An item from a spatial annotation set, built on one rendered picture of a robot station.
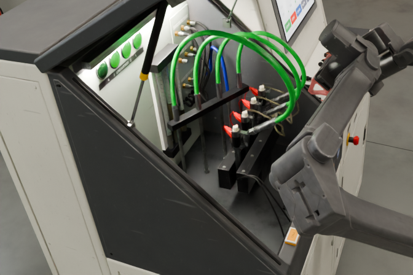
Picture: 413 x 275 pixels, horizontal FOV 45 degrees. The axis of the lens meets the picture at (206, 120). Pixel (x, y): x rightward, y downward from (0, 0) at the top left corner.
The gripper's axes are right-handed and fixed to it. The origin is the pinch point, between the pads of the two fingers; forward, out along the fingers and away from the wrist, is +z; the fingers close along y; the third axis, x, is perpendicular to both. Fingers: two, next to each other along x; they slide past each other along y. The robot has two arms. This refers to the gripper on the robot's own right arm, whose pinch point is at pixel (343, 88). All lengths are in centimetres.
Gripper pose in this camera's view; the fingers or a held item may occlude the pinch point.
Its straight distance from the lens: 146.2
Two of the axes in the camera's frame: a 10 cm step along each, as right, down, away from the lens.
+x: -6.2, 5.0, -6.0
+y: -6.0, -8.0, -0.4
